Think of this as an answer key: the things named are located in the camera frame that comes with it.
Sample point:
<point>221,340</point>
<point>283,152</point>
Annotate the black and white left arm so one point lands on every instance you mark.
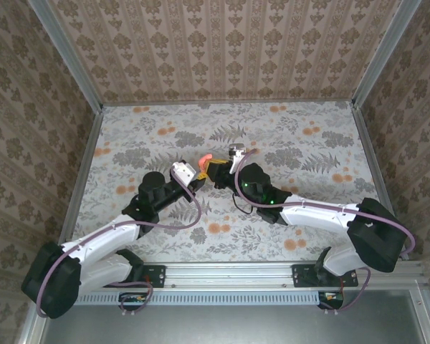
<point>100,243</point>

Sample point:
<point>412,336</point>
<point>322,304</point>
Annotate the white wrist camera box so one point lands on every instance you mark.
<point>236,152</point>
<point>182,171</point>

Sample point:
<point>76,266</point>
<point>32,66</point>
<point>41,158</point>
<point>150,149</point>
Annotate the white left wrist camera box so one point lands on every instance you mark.
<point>182,171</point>

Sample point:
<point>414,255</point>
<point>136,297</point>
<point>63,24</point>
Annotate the aluminium table side rail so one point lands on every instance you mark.
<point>79,179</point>
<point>362,125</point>

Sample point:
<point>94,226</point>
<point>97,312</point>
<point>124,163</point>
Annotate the grey metal sheet panel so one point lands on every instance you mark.
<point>218,326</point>

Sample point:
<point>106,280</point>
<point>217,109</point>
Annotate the floral print tablecloth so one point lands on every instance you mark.
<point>200,122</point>

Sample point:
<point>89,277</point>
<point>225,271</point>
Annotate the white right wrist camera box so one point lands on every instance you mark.
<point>236,152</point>

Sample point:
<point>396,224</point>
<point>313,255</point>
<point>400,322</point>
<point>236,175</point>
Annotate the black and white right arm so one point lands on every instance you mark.
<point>315,216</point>

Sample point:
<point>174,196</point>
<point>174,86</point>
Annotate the black controller board box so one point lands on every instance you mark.
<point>132,299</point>
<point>331,299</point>

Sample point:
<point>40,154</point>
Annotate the orange silicone case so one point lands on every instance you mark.
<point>204,162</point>

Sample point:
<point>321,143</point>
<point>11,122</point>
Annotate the aluminium frame post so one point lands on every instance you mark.
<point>69,53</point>
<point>383,53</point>

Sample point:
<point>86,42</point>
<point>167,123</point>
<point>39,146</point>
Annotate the aluminium frame bar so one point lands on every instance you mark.
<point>421,315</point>
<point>30,333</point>

